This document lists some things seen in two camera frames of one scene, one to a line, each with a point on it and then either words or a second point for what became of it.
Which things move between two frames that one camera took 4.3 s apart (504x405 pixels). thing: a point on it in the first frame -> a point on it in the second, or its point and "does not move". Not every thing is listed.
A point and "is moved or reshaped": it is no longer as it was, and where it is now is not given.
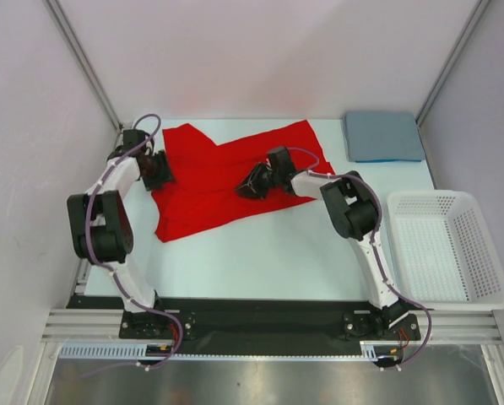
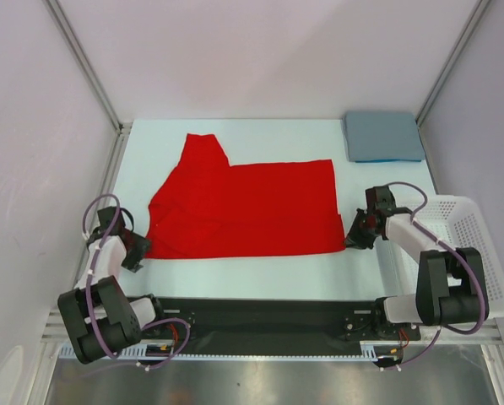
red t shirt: [203, 191] is moved or reshaped
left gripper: [165, 175] -> [143, 245]
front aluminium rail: [78, 325] does not move
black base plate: [176, 320] does not move
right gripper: [258, 191] -> [354, 239]
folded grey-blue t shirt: [382, 135] does not move
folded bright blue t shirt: [387, 160] does not move
